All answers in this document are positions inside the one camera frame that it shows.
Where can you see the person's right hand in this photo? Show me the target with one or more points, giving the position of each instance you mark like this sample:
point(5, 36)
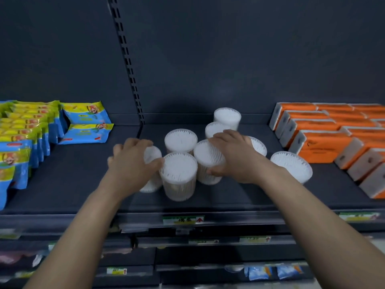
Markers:
point(240, 159)

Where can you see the person's left hand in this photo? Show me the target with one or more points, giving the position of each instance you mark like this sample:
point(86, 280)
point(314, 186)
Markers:
point(126, 168)

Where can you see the person's left thumb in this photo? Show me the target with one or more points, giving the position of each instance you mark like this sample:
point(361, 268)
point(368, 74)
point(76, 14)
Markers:
point(155, 165)

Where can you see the person's right thumb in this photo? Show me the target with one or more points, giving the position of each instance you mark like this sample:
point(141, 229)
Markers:
point(217, 171)

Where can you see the clear cotton swab jar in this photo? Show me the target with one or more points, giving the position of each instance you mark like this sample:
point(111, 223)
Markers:
point(207, 156)
point(152, 154)

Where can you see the person's right forearm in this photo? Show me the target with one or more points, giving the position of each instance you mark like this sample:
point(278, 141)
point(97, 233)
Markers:
point(315, 231)

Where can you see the person's left forearm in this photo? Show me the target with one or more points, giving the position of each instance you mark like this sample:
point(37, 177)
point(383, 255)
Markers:
point(81, 237)

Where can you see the group of cotton swab tubs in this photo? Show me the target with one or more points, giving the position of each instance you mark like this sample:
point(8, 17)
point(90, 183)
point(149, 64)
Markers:
point(180, 141)

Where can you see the green white price label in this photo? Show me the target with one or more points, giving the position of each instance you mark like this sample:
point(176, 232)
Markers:
point(203, 241)
point(183, 220)
point(358, 216)
point(255, 239)
point(116, 271)

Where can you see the dark metal shelf board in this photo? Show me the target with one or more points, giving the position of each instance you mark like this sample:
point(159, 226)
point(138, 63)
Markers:
point(75, 177)

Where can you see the dark lower shelf board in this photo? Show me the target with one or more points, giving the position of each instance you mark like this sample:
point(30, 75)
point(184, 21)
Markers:
point(210, 255)

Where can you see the slotted metal shelf upright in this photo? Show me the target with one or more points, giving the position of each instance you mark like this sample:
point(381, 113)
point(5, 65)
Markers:
point(127, 63)

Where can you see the stack of orange tissue packs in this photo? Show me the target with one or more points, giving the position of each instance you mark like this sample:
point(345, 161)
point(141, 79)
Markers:
point(321, 141)

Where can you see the small blue packet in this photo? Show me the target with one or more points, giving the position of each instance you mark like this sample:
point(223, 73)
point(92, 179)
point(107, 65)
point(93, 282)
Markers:
point(288, 270)
point(258, 272)

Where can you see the row of blue yellow packets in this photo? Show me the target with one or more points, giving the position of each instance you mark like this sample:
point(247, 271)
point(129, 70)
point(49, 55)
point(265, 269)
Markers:
point(21, 138)

